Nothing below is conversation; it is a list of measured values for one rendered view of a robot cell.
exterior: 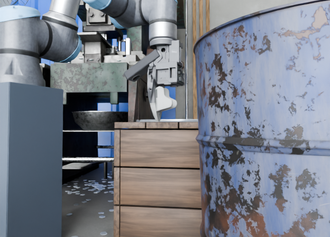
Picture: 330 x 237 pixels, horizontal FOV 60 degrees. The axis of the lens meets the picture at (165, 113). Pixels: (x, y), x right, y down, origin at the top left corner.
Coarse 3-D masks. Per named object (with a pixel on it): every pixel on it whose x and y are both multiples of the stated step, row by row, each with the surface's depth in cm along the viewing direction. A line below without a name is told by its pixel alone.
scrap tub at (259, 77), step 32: (320, 0) 30; (224, 32) 39; (256, 32) 35; (288, 32) 32; (320, 32) 31; (224, 64) 39; (256, 64) 35; (288, 64) 32; (320, 64) 31; (224, 96) 39; (256, 96) 35; (288, 96) 32; (320, 96) 31; (224, 128) 39; (256, 128) 35; (288, 128) 32; (320, 128) 31; (224, 160) 39; (256, 160) 35; (288, 160) 32; (320, 160) 31; (224, 192) 39; (256, 192) 35; (288, 192) 32; (320, 192) 31; (224, 224) 39; (256, 224) 35; (288, 224) 32; (320, 224) 31
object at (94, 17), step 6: (90, 12) 154; (96, 12) 155; (102, 12) 154; (90, 18) 155; (96, 18) 155; (102, 18) 155; (108, 18) 158; (90, 24) 158; (96, 24) 158; (102, 24) 158; (108, 24) 157
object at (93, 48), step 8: (80, 32) 136; (88, 32) 136; (96, 32) 136; (88, 40) 146; (96, 40) 146; (104, 40) 146; (88, 48) 148; (96, 48) 148; (104, 48) 151; (88, 56) 148; (96, 56) 148
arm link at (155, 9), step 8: (144, 0) 76; (152, 0) 74; (160, 0) 74; (168, 0) 74; (176, 0) 76; (144, 8) 76; (152, 8) 75; (160, 8) 74; (168, 8) 74; (176, 8) 76; (144, 16) 77; (152, 16) 75; (160, 16) 73; (168, 16) 74; (176, 16) 76; (176, 24) 76
